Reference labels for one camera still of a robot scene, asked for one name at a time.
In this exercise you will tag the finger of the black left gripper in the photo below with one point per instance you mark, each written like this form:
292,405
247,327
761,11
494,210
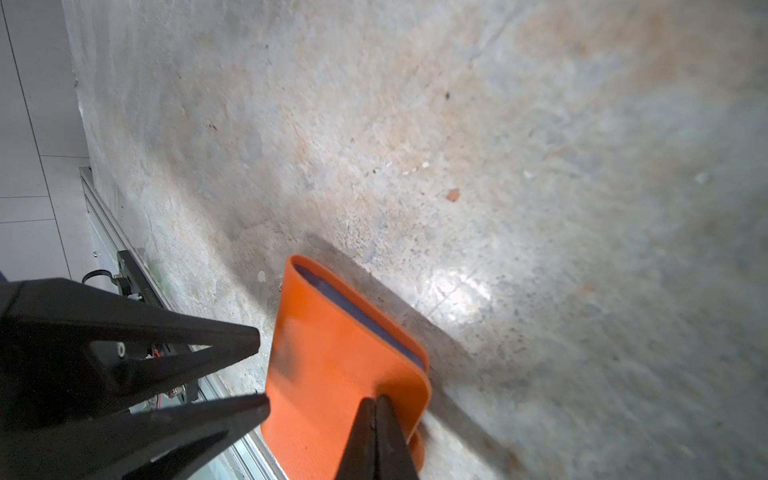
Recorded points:
172,443
70,351

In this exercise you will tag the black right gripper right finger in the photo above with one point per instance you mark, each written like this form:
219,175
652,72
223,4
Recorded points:
393,457

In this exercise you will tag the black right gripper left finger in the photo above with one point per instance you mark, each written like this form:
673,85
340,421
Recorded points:
358,461

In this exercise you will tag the orange card holder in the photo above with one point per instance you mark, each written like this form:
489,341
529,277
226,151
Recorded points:
331,348

